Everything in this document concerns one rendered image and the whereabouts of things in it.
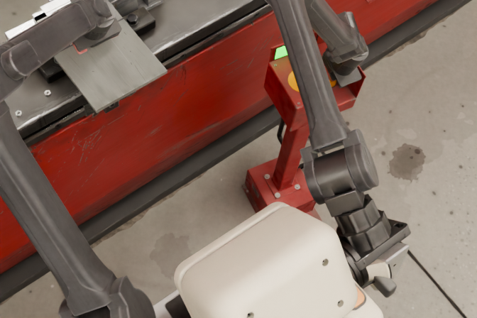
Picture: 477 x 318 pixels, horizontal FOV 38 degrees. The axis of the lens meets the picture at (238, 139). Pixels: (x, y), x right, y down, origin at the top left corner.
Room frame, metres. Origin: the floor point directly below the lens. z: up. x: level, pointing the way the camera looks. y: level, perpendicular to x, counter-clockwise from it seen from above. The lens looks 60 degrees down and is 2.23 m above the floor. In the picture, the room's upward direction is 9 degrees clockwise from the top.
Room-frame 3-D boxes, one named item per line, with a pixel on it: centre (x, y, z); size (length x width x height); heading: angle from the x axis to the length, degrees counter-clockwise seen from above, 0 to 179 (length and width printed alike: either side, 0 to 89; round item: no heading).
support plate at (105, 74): (0.88, 0.33, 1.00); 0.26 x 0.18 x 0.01; 46
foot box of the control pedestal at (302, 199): (1.04, -0.19, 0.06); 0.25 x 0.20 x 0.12; 34
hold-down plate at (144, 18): (0.97, 0.37, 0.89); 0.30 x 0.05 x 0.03; 136
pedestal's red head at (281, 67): (1.07, -0.17, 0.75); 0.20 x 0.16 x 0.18; 124
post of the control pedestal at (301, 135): (1.07, -0.17, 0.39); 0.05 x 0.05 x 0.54; 34
